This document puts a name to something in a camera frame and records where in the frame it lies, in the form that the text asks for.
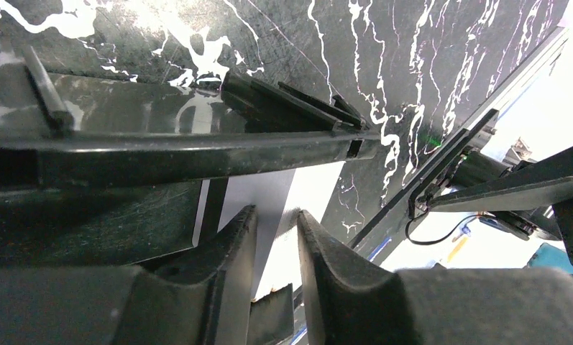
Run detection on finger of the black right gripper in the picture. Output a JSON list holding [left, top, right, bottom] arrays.
[[428, 146, 573, 265]]

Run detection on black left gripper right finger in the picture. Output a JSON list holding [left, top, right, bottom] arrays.
[[297, 211, 573, 344]]

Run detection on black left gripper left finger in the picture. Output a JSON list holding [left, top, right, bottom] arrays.
[[0, 206, 257, 344]]

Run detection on stack of cards in box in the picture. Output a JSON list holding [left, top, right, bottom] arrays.
[[191, 162, 344, 300]]

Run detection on black card box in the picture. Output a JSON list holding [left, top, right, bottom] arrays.
[[0, 47, 380, 265]]

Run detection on aluminium frame rail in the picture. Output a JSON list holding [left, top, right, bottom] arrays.
[[347, 26, 571, 262]]

